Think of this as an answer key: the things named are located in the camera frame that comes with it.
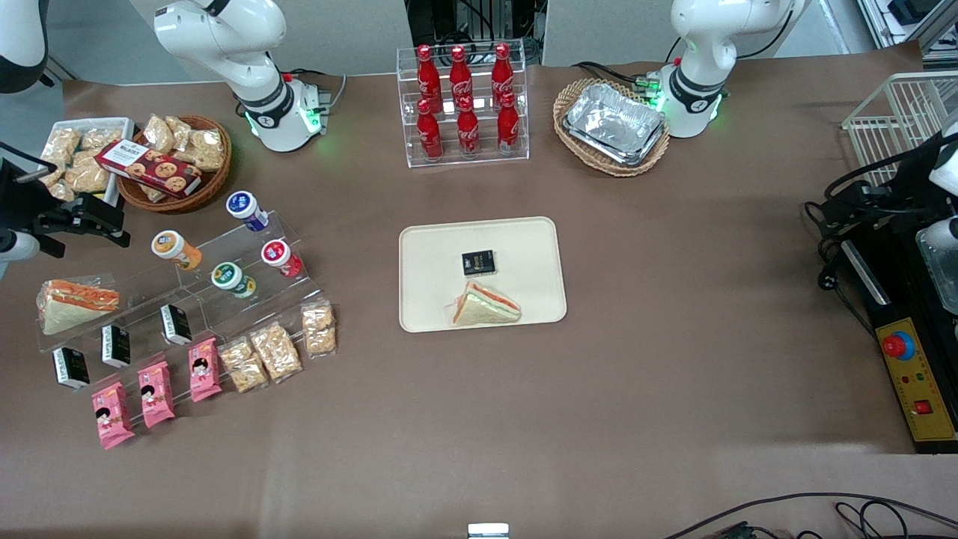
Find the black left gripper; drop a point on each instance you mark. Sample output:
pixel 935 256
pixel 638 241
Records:
pixel 908 185

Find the clear acrylic bottle rack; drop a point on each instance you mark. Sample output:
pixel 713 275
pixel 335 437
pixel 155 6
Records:
pixel 486 150

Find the yellow control box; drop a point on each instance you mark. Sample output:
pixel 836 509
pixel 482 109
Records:
pixel 924 382

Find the metal shelving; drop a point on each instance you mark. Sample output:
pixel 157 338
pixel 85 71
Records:
pixel 898 22

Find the red cookie box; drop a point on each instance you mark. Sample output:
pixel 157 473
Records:
pixel 150 168

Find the clear plastic container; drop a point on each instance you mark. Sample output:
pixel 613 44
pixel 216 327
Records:
pixel 943 277

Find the clear acrylic stepped stand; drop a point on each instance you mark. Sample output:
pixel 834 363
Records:
pixel 224 247

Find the light wicker basket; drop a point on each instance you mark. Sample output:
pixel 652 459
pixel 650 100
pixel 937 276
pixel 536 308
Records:
pixel 580 153

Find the green gum bottle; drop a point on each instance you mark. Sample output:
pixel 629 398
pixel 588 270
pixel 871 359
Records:
pixel 230 278

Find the brown wicker basket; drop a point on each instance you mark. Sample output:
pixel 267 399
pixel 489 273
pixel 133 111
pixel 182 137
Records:
pixel 213 183

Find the small black box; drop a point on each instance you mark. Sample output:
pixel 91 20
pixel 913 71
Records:
pixel 71 367
pixel 116 345
pixel 176 324
pixel 479 263

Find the aluminium foil tray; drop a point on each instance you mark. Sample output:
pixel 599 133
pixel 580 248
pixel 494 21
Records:
pixel 614 123

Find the black machine base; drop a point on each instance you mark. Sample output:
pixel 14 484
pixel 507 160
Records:
pixel 891 284

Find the wrapped triangle sandwich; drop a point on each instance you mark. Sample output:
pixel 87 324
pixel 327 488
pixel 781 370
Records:
pixel 75 303
pixel 486 307

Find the red gum bottle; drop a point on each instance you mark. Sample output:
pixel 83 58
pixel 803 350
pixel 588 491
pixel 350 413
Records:
pixel 281 257

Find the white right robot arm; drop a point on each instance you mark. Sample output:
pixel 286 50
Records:
pixel 247 45

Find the silver device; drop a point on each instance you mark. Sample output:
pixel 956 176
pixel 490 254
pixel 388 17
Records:
pixel 488 531

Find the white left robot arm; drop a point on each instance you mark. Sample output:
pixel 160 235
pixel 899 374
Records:
pixel 696 82

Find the clear snack bag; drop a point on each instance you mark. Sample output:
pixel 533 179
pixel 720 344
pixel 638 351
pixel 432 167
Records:
pixel 206 150
pixel 62 192
pixel 180 131
pixel 101 139
pixel 153 193
pixel 159 135
pixel 87 174
pixel 52 176
pixel 61 146

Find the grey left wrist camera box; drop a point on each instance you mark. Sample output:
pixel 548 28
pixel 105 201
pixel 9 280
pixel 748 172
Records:
pixel 944 228

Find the red cola bottle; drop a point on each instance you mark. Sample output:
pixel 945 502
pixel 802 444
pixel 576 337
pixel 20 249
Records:
pixel 427 75
pixel 502 71
pixel 508 127
pixel 460 73
pixel 468 131
pixel 429 135

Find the clear rice crisp pack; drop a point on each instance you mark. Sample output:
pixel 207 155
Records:
pixel 319 328
pixel 276 352
pixel 243 365

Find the white rectangular tray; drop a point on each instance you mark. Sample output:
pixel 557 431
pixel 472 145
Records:
pixel 123 123

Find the orange gum bottle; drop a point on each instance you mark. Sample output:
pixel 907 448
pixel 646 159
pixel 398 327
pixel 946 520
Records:
pixel 174 248

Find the beige plastic tray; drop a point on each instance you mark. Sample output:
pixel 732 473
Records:
pixel 524 299

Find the pink snack pack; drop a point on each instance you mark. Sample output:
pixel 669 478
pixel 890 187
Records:
pixel 204 370
pixel 156 394
pixel 112 415

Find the blue gum bottle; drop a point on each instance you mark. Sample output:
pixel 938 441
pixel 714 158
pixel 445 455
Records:
pixel 245 208

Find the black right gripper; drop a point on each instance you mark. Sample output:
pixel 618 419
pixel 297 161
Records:
pixel 21 201

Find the black equipment rack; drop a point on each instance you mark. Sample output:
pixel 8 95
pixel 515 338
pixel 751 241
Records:
pixel 464 19

